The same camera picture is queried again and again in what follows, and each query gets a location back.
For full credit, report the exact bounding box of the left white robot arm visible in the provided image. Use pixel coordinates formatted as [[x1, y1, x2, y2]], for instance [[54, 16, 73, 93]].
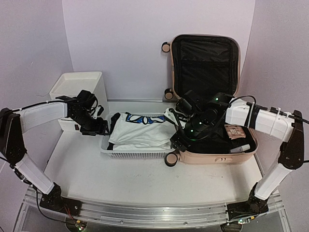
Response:
[[0, 89, 110, 211]]

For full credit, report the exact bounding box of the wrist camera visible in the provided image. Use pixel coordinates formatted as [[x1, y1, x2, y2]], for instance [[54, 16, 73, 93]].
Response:
[[92, 105, 104, 119], [164, 90, 201, 128]]

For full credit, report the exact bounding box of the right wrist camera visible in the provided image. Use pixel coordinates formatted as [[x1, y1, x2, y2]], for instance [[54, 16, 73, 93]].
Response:
[[164, 90, 201, 128]]

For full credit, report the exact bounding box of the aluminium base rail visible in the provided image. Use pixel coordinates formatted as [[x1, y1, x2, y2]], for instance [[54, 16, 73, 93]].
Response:
[[23, 193, 285, 228]]

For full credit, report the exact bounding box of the pink hard-shell suitcase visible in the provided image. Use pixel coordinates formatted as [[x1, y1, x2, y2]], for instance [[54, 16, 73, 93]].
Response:
[[161, 34, 258, 167]]

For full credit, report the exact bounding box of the white drawer cabinet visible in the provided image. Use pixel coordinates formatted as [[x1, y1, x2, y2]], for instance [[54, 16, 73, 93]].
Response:
[[49, 72, 109, 130]]

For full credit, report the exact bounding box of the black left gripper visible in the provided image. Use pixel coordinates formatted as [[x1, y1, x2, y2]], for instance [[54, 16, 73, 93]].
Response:
[[71, 110, 110, 136]]

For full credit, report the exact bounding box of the white perforated plastic basket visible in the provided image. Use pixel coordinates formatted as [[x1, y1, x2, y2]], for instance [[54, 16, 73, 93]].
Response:
[[100, 113, 174, 159]]

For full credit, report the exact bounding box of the white tube bottle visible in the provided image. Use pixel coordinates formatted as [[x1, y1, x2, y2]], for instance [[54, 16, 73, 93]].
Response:
[[230, 144, 251, 154]]

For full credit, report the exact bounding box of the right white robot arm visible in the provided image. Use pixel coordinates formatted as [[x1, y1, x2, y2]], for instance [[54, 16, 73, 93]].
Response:
[[164, 91, 307, 214]]

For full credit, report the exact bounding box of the white cloth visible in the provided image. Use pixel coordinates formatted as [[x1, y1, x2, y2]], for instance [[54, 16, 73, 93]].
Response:
[[107, 113, 175, 151]]

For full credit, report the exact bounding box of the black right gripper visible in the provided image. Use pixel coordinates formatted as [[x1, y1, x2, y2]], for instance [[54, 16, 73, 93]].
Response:
[[171, 113, 210, 152]]

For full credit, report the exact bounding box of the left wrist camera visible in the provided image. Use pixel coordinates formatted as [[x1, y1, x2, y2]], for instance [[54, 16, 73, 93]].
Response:
[[92, 105, 104, 119]]

